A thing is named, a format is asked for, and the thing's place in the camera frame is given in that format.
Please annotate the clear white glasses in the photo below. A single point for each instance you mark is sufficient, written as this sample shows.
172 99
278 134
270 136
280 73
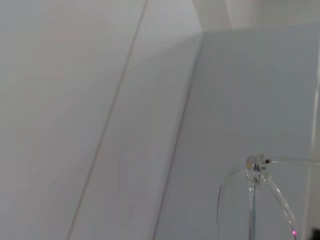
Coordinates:
253 165

